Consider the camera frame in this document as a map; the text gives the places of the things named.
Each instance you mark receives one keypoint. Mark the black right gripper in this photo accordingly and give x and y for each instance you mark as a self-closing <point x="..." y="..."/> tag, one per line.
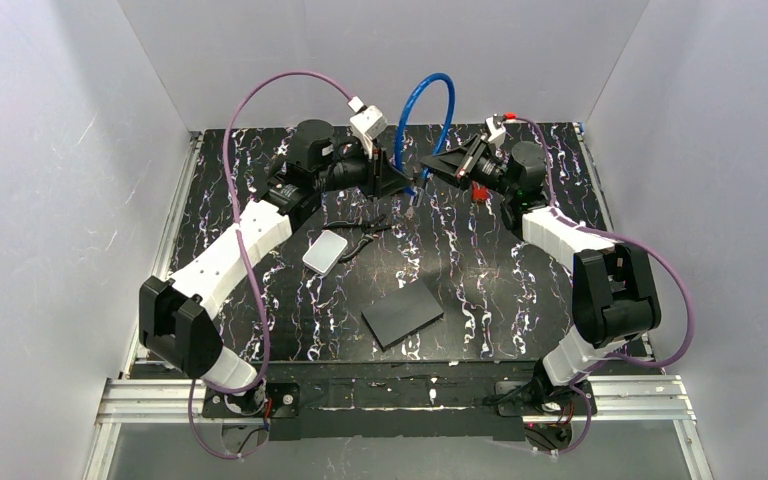
<point x="470" y="163"/>

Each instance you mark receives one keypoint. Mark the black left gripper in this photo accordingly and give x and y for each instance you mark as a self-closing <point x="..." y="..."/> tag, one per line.
<point x="376" y="171"/>

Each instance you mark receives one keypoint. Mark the red cable lock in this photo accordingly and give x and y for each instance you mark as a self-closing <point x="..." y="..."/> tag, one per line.
<point x="479" y="194"/>

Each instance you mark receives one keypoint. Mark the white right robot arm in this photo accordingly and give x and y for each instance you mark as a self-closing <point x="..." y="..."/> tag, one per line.
<point x="614" y="299"/>

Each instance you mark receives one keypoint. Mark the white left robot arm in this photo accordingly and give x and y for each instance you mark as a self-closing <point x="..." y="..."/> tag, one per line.
<point x="176" y="315"/>

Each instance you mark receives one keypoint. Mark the black grey pliers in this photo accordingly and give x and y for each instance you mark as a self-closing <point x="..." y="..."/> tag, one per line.
<point x="371" y="229"/>

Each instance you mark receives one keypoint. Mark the white rectangular box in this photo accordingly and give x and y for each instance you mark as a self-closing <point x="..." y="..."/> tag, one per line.
<point x="325" y="252"/>

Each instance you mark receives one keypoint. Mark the black flat box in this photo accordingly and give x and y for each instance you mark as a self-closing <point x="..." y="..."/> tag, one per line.
<point x="401" y="313"/>

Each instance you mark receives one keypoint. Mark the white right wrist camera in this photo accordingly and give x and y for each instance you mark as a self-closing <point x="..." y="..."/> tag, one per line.
<point x="495" y="128"/>

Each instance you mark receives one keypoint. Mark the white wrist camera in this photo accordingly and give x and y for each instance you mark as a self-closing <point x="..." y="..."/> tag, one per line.
<point x="367" y="123"/>
<point x="495" y="128"/>

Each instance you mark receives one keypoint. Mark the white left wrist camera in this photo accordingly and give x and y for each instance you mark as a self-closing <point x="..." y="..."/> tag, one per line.
<point x="367" y="123"/>

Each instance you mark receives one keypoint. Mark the aluminium frame rail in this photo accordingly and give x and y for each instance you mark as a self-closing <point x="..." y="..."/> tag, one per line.
<point x="417" y="427"/>

